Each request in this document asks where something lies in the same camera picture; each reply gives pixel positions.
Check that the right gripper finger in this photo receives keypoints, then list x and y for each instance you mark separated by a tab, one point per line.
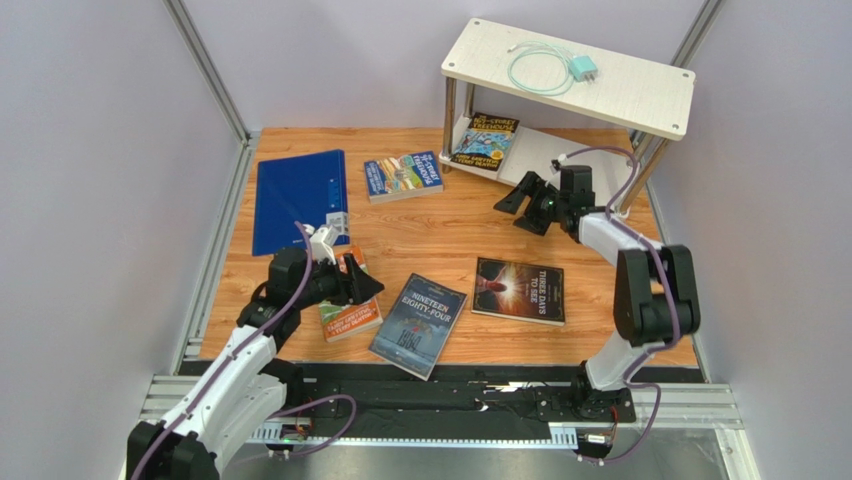
529	185
539	214

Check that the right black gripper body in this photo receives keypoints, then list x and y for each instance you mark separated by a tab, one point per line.
539	207

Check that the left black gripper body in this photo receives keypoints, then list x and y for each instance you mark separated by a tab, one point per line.
328	284

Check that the orange 78-storey treehouse book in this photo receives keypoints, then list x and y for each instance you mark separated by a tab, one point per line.
339	322

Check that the black 169-storey treehouse book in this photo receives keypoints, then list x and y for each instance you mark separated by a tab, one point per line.
485	143

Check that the nineteen eighty-four book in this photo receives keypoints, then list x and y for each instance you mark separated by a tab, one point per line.
414	333

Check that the three days to see book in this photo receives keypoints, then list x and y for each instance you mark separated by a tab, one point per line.
519	291

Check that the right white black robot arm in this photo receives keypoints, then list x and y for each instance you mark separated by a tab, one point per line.
655	295

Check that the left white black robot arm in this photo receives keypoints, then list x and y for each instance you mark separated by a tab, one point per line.
247	383

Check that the blue file folder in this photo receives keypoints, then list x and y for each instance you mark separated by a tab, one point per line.
309	189

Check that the blue treehouse book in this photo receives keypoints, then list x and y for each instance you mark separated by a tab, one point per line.
398	178

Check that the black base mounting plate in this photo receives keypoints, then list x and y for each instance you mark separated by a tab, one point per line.
458	402

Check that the white two-tier shelf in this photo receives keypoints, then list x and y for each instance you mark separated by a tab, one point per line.
646	96

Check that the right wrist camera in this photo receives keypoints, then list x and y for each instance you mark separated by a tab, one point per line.
558	163

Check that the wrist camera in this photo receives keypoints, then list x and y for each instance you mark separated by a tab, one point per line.
558	163
322	241

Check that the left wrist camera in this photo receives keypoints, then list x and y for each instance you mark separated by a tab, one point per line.
322	241

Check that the teal charger with cable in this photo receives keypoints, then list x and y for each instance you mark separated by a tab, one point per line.
548	70

